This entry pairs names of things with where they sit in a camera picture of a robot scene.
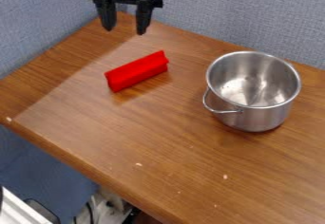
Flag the white cables under table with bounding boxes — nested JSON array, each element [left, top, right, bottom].
[[71, 188, 137, 224]]

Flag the red rectangular block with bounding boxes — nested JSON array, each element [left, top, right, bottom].
[[104, 50, 168, 92]]

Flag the stainless steel pot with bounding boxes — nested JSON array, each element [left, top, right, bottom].
[[202, 51, 302, 132]]

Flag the white ribbed panel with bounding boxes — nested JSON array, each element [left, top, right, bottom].
[[0, 187, 53, 224]]

